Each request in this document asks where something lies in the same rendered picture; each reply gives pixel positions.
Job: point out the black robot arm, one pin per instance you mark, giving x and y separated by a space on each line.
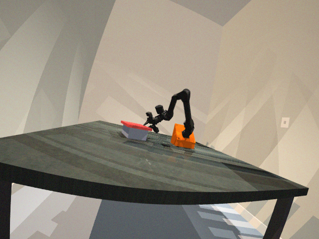
184 95

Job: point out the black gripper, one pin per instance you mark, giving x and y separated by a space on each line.
154 121

